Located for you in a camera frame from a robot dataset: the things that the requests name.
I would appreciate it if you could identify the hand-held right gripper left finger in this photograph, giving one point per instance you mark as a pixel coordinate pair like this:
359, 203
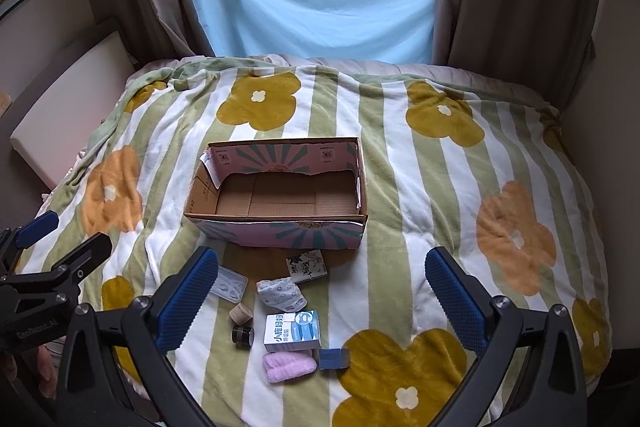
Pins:
186, 302

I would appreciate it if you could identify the pink fluffy cloth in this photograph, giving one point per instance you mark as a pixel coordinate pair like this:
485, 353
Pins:
290, 367

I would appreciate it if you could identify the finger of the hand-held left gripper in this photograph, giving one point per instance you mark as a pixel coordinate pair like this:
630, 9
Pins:
39, 227
87, 252

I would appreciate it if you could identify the clear plastic case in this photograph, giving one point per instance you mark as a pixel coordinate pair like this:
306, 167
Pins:
231, 284

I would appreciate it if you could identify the person's left hand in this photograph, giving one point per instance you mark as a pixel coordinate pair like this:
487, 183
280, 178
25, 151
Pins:
47, 364

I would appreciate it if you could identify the white padded panel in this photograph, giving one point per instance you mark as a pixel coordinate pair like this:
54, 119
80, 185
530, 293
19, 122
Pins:
65, 107

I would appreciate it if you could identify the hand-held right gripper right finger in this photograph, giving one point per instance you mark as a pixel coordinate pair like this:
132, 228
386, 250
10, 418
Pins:
456, 302

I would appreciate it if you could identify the small blue box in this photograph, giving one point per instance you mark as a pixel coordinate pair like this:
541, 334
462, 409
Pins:
332, 359

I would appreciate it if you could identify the white patterned packet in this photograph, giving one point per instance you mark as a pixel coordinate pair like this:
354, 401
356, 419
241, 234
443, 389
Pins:
280, 294

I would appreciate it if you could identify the white and blue box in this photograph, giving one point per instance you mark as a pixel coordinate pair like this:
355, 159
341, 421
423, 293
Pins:
292, 332

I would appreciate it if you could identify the beige tape roll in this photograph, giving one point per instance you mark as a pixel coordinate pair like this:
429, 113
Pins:
241, 313

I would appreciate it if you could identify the floral striped blanket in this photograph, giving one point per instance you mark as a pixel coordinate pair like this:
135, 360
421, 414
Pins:
380, 157

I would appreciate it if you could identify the beige duvet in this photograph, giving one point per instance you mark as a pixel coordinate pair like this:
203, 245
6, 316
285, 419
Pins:
475, 74

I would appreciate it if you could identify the small printed packet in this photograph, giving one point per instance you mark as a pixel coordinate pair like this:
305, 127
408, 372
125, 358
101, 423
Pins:
305, 267

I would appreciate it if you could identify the small black jar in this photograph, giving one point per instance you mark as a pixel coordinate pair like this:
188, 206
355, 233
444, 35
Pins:
242, 335

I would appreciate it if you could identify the pink printed cardboard box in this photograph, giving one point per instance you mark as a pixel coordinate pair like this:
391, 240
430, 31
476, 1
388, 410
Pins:
280, 202

